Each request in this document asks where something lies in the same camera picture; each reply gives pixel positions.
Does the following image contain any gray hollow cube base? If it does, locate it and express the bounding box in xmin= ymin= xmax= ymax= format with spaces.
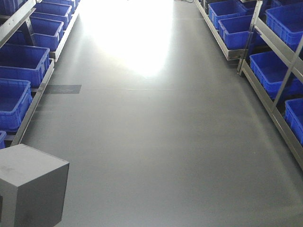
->
xmin=0 ymin=144 xmax=70 ymax=227

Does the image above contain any right steel bin rack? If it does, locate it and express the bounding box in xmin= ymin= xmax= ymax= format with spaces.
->
xmin=196 ymin=0 xmax=303 ymax=165

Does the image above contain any steel bin rack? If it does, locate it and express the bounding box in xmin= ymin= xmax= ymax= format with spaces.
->
xmin=196 ymin=0 xmax=303 ymax=165
xmin=0 ymin=0 xmax=80 ymax=148

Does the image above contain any left steel bin rack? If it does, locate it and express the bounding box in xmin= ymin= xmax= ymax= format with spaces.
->
xmin=0 ymin=0 xmax=80 ymax=148

